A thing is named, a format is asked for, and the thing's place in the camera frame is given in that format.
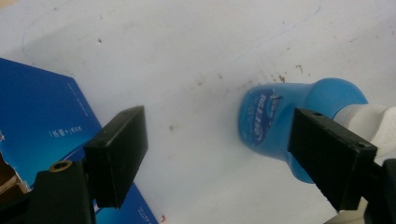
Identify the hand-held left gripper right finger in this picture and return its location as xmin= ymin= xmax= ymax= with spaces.
xmin=287 ymin=107 xmax=396 ymax=224

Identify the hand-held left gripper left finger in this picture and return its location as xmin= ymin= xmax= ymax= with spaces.
xmin=25 ymin=105 xmax=149 ymax=224

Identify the blue plastic bottle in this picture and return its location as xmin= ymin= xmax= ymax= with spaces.
xmin=237 ymin=77 xmax=396 ymax=185

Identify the blue cardboard box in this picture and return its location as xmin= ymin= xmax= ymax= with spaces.
xmin=0 ymin=57 xmax=161 ymax=224

